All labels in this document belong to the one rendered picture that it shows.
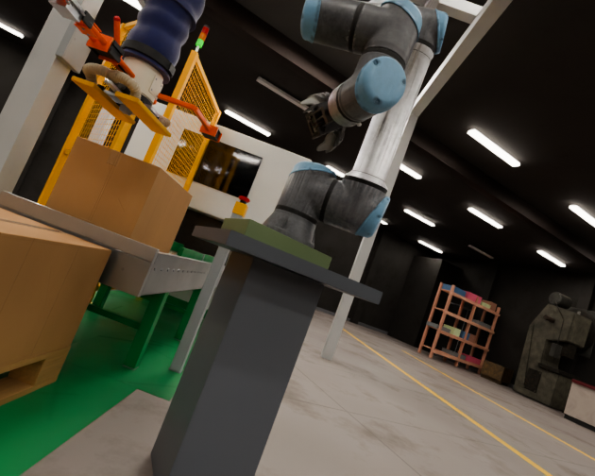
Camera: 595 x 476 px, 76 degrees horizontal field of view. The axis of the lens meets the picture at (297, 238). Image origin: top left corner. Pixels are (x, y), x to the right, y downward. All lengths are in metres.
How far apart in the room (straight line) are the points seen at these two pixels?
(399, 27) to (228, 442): 1.11
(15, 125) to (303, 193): 2.13
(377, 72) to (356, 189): 0.51
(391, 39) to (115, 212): 1.39
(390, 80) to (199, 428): 0.99
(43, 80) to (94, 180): 1.19
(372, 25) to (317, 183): 0.55
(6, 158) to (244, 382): 2.19
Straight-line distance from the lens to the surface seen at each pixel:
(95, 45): 1.67
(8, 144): 2.94
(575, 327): 12.55
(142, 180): 1.83
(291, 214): 1.19
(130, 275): 1.71
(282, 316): 1.16
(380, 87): 0.75
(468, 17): 3.88
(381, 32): 0.82
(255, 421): 1.24
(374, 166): 1.22
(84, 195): 1.92
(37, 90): 2.97
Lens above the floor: 0.69
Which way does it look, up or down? 6 degrees up
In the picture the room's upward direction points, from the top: 21 degrees clockwise
